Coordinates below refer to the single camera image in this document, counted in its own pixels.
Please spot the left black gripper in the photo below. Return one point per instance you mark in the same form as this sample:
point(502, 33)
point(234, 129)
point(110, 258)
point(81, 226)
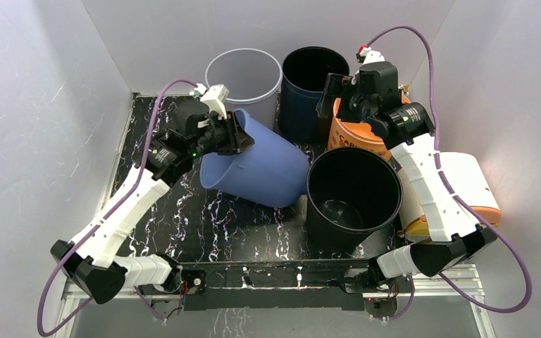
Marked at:
point(238, 140)

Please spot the white and orange container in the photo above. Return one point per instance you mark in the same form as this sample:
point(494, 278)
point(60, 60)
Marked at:
point(468, 181)

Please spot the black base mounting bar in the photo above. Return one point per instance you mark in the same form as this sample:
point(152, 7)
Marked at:
point(315, 283)

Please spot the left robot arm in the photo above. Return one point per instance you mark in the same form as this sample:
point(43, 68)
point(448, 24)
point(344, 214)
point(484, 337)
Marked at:
point(90, 258)

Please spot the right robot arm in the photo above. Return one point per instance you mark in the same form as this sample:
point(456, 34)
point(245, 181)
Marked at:
point(456, 230)

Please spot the large black bucket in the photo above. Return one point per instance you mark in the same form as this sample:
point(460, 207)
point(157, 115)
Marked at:
point(351, 193)

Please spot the orange bucket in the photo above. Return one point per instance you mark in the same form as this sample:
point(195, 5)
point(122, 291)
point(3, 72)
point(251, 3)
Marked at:
point(354, 134)

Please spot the blue plastic bucket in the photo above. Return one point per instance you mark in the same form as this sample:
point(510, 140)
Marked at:
point(272, 172)

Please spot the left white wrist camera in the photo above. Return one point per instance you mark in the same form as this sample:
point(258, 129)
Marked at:
point(214, 97)

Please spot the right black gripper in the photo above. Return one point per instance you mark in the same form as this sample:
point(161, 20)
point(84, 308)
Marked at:
point(341, 93)

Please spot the dark blue bucket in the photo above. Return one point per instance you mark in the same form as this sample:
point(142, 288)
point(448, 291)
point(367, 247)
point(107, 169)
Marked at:
point(304, 74)

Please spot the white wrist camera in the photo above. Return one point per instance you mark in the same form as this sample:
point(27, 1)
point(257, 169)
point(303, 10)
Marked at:
point(214, 97)
point(366, 54)

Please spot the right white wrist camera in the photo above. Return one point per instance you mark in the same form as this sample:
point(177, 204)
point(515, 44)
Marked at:
point(366, 54)

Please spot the grey plastic bucket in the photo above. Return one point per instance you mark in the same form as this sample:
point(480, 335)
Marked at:
point(253, 78)

